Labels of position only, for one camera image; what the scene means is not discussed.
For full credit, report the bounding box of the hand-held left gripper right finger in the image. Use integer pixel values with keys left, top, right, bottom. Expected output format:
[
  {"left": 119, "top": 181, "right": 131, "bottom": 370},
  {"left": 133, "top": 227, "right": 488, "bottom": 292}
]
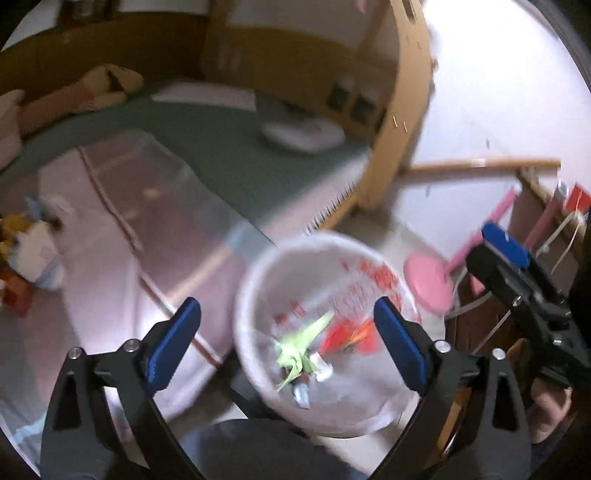
[{"left": 372, "top": 296, "right": 532, "bottom": 480}]

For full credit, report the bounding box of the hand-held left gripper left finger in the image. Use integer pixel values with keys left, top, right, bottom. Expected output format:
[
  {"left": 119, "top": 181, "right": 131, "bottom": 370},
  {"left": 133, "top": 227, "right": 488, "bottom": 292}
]
[{"left": 41, "top": 296, "right": 206, "bottom": 480}]

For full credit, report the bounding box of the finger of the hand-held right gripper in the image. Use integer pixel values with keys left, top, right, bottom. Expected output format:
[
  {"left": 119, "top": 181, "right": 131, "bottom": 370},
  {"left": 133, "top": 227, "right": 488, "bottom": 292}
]
[{"left": 465, "top": 222, "right": 532, "bottom": 298}]

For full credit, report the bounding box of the white bag-lined waste bin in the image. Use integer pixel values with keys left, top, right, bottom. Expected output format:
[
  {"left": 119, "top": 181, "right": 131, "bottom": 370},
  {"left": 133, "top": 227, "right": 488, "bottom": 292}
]
[{"left": 233, "top": 232, "right": 446, "bottom": 439}]

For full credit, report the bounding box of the person's right hand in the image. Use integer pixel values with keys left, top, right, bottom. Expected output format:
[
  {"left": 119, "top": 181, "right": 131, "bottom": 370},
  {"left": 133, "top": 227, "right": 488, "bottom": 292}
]
[{"left": 529, "top": 377, "right": 577, "bottom": 446}]

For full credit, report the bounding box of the brown cardboard box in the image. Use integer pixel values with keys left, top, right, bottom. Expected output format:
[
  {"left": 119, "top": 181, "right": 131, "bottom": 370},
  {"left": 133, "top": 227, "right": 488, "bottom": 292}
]
[{"left": 455, "top": 168, "right": 583, "bottom": 370}]

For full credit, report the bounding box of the red crumpled wrapper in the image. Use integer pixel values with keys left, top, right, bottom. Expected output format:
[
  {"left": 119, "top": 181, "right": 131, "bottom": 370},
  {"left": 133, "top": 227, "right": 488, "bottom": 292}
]
[{"left": 321, "top": 318, "right": 377, "bottom": 357}]

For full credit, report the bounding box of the red card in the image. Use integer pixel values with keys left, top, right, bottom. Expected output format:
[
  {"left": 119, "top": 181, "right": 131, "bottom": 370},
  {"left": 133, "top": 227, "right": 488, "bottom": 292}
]
[{"left": 566, "top": 184, "right": 591, "bottom": 214}]

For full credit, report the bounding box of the green crumpled wrapper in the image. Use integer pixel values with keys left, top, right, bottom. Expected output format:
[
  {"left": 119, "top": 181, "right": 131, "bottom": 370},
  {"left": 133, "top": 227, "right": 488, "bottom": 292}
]
[{"left": 274, "top": 310, "right": 335, "bottom": 393}]

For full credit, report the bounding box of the white crumpled paper scrap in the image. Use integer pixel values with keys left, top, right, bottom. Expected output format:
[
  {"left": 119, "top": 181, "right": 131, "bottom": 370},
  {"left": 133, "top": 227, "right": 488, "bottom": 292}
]
[{"left": 291, "top": 353, "right": 335, "bottom": 409}]

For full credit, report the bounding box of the pink plaid blanket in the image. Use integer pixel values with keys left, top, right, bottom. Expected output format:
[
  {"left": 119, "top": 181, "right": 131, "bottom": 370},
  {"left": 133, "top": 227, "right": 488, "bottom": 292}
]
[{"left": 0, "top": 129, "right": 278, "bottom": 462}]

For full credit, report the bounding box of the red wrapper on blanket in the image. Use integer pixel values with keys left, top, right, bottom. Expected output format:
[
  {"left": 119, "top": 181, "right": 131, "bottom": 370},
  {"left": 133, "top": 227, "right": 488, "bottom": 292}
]
[{"left": 0, "top": 270, "right": 29, "bottom": 317}]

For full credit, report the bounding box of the grey-blue crumpled scrap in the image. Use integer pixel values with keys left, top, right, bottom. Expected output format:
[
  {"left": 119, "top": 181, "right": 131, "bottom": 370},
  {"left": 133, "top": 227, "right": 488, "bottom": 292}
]
[{"left": 25, "top": 196, "right": 70, "bottom": 224}]

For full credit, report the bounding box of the yellow wrapper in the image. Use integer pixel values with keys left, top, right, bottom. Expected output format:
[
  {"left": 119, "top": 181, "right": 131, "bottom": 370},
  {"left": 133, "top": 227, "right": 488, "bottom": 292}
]
[{"left": 0, "top": 215, "right": 34, "bottom": 268}]

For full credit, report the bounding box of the green bed sheet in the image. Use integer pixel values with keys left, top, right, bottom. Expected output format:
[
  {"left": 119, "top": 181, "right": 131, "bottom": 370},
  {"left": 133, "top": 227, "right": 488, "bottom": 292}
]
[{"left": 0, "top": 80, "right": 375, "bottom": 232}]

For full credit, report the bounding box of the white flat box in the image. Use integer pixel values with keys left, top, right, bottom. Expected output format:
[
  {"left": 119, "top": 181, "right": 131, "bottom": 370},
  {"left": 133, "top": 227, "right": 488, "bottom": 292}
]
[{"left": 261, "top": 117, "right": 347, "bottom": 153}]

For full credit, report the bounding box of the white paper sheet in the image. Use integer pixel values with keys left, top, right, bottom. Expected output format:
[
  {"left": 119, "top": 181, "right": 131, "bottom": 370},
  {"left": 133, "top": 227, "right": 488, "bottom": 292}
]
[{"left": 151, "top": 82, "right": 258, "bottom": 112}]

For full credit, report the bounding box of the pink pillow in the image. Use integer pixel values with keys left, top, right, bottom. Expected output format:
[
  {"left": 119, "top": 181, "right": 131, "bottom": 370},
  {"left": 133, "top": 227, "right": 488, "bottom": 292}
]
[{"left": 0, "top": 89, "right": 26, "bottom": 169}]

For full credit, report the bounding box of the brown plush toy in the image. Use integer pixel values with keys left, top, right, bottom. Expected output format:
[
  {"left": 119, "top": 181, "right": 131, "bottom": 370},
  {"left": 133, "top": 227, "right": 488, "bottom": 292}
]
[{"left": 18, "top": 64, "right": 145, "bottom": 134}]

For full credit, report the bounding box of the white cord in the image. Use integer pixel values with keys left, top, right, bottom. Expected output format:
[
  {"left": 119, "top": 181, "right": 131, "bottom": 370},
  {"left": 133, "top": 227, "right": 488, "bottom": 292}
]
[{"left": 538, "top": 213, "right": 583, "bottom": 274}]

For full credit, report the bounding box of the wooden bed frame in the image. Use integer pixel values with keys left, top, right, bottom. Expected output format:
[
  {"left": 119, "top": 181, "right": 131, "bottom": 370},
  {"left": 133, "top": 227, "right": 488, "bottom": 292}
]
[{"left": 0, "top": 0, "right": 437, "bottom": 213}]

